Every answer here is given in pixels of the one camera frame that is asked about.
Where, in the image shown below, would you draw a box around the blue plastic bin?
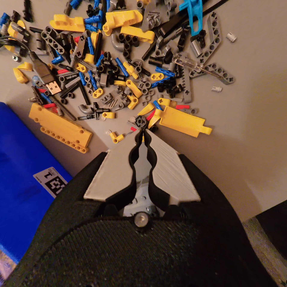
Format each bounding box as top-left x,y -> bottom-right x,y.
0,102 -> 73,264

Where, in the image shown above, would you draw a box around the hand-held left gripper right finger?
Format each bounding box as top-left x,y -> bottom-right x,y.
143,129 -> 201,206

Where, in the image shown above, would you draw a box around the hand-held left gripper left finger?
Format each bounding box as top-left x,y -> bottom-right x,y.
83,129 -> 144,202

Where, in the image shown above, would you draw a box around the black usb cable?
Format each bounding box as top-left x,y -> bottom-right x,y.
0,36 -> 62,95

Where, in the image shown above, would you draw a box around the yellow brick fairing panel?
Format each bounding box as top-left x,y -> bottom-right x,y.
159,105 -> 213,138

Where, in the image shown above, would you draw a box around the pile of small brick parts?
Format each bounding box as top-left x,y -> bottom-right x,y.
0,0 -> 237,144

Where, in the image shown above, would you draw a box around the flat yellow brick panel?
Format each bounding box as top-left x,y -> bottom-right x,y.
28,103 -> 93,154

